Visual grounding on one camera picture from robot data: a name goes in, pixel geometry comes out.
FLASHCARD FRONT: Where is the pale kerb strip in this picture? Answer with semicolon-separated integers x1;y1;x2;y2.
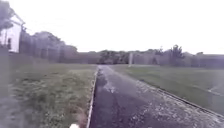
85;67;100;128

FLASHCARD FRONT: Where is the dark asphalt path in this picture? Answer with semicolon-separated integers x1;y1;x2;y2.
88;64;224;128

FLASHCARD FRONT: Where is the white building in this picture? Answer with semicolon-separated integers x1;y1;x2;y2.
0;13;26;54

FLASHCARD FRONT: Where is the tall wire fence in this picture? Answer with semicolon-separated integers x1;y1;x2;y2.
18;30;101;65

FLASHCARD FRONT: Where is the long low wall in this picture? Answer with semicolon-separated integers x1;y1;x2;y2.
132;52;224;70

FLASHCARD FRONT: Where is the pale post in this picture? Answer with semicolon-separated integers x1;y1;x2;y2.
128;51;134;67

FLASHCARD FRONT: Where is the dark path edging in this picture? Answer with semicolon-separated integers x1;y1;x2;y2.
138;79;224;120

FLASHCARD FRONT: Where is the row of trees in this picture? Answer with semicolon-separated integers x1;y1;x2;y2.
98;44;186;66

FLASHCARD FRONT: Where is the green grass field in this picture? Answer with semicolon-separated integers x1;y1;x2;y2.
109;63;224;116

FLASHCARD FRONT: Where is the grass field with worn patches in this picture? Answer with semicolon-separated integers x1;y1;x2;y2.
0;62;98;128

